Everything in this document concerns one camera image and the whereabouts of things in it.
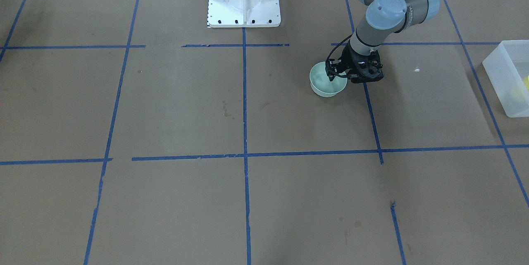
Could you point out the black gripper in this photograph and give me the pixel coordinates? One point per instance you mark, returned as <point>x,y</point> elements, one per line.
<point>346,61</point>

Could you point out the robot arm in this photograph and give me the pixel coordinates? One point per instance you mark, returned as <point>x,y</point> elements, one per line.
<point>384,17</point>

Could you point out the clear plastic bin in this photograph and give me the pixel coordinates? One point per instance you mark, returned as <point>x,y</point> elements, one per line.
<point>506,66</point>

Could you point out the mint green bowl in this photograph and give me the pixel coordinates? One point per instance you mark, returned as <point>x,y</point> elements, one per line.
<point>320,83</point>

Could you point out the yellow plastic cup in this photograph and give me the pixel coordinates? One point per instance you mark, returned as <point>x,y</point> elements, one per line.
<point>525,81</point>

